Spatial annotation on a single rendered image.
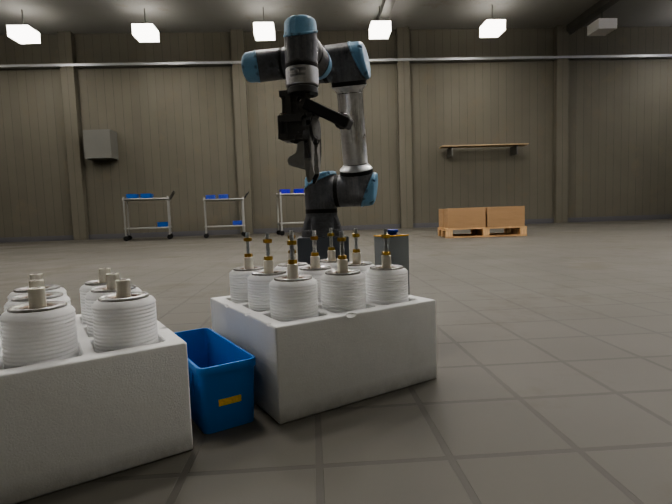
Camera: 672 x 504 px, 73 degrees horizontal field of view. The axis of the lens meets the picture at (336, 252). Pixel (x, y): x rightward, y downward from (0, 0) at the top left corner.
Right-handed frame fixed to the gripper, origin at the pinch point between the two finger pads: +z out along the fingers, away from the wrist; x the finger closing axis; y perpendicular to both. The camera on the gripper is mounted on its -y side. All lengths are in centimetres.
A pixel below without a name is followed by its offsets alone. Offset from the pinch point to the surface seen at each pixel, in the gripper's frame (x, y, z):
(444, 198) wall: -1088, -18, -25
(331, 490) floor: 45, -14, 46
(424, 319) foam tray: 2.0, -24.4, 32.3
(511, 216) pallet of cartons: -584, -115, 18
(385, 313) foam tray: 9.8, -17.0, 29.4
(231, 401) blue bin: 30, 8, 41
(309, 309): 19.3, -3.7, 26.8
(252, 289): 12.6, 11.0, 24.2
